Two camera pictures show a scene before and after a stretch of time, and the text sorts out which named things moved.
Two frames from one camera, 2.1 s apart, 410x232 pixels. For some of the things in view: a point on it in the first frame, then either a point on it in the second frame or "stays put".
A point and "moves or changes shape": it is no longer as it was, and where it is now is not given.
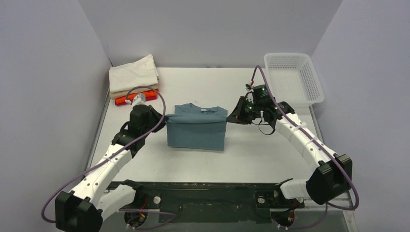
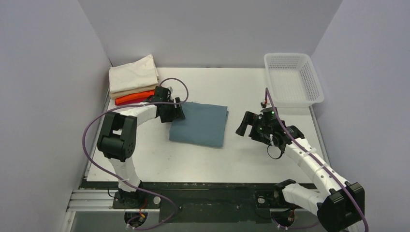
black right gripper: [241, 108] -> [253, 124]
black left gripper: [158, 118] -> [174, 111]
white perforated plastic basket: [292, 79] stays put
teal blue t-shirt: [195, 126] moves or changes shape
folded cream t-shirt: [140, 73] stays put
